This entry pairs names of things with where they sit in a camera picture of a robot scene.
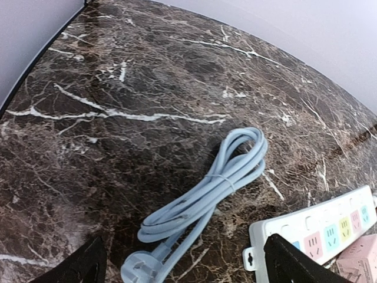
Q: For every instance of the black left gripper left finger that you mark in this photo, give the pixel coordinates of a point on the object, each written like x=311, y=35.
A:
x=86, y=264

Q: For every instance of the pink cube socket adapter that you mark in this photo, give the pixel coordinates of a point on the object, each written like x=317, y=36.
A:
x=357, y=263

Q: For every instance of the white multicolour power strip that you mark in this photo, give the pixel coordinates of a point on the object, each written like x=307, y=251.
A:
x=321, y=231

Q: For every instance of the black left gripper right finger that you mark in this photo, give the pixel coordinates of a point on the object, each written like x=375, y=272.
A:
x=285, y=263

